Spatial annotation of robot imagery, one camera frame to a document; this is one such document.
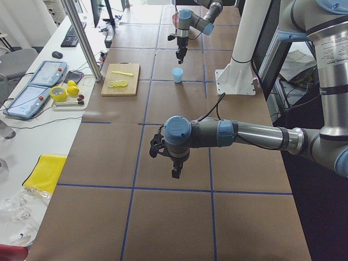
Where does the teach pendant near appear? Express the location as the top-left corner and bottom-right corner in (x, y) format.
(3, 84), (51, 120)

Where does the light blue plastic cup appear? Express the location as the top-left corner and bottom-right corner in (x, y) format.
(172, 67), (183, 83)

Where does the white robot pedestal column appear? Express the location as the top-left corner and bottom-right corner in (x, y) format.
(215, 0), (271, 95)

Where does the black monitor stand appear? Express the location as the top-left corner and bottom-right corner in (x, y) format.
(90, 0), (116, 48)

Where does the wooden cutting board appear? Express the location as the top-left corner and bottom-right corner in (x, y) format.
(101, 63), (140, 96)

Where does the yellow plastic knife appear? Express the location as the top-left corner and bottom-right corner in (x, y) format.
(112, 71), (134, 77)

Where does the teach pendant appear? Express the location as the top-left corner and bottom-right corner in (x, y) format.
(28, 60), (67, 87)
(3, 84), (51, 120)

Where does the white tray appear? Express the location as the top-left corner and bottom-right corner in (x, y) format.
(52, 98), (88, 111)

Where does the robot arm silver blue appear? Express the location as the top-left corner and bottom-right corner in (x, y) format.
(150, 1), (347, 178)
(171, 0), (223, 64)

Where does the teach pendant far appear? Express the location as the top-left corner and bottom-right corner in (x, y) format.
(28, 60), (67, 87)

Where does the yellow tape roll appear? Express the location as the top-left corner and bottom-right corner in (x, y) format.
(49, 86), (67, 102)

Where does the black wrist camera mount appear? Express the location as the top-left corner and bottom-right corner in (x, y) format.
(167, 34), (178, 41)
(149, 133), (166, 158)

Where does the yellow cloth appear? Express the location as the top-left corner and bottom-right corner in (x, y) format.
(22, 154), (67, 194)

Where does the pink bowl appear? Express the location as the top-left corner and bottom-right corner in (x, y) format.
(172, 14), (179, 27)

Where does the aluminium frame post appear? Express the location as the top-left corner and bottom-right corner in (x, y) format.
(61, 0), (103, 82)

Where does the black computer mouse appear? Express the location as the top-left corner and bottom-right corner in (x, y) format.
(52, 51), (63, 59)

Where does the purple wallet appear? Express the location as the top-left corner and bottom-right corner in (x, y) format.
(63, 71), (84, 84)

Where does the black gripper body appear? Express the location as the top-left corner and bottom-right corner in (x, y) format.
(168, 148), (190, 170)
(176, 36), (188, 54)

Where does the yellow lemon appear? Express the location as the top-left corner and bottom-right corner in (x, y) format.
(66, 85), (79, 96)
(67, 80), (77, 87)

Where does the black keyboard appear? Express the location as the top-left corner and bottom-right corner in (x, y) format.
(60, 25), (79, 48)

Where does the clear plastic bag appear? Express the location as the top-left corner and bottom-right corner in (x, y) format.
(1, 188), (52, 247)

